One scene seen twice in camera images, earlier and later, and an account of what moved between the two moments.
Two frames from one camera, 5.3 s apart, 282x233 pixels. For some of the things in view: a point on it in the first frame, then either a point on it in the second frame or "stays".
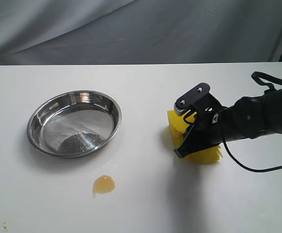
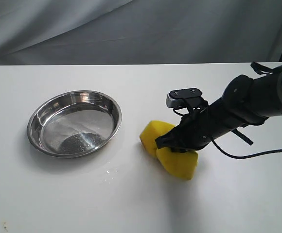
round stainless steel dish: (73, 124) stays
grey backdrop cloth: (57, 32) stays
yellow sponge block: (178, 128) to (181, 164)
